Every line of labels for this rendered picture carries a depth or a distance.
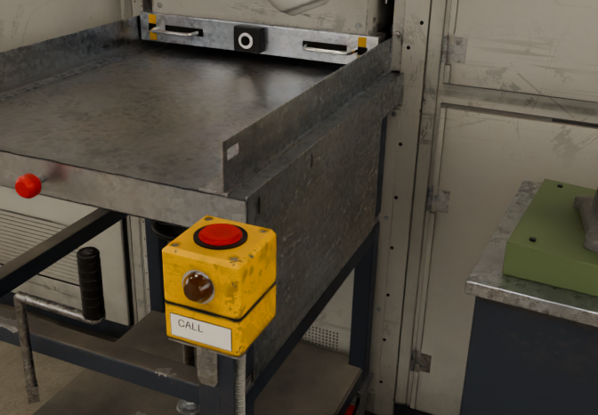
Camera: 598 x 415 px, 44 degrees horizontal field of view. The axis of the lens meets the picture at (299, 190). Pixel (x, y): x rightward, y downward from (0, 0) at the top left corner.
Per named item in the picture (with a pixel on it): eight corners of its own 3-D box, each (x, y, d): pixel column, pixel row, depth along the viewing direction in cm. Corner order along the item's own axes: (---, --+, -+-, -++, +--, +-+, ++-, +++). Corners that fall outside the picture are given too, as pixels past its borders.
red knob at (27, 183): (32, 202, 97) (28, 180, 95) (12, 198, 98) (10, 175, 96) (55, 191, 100) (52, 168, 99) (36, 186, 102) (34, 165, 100)
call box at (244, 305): (239, 362, 67) (238, 264, 62) (164, 341, 69) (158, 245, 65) (277, 318, 73) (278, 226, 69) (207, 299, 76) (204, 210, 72)
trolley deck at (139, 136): (247, 241, 90) (247, 197, 88) (-115, 159, 112) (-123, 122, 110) (401, 101, 148) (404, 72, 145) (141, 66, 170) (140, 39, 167)
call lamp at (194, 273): (208, 314, 64) (207, 280, 63) (174, 305, 65) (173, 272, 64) (216, 306, 65) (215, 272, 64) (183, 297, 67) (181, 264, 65)
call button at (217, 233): (230, 261, 65) (229, 245, 65) (190, 251, 67) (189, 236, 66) (249, 242, 69) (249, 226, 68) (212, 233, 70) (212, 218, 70)
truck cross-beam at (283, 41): (376, 68, 142) (378, 36, 139) (141, 39, 161) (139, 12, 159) (383, 62, 146) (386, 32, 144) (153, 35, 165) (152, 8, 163)
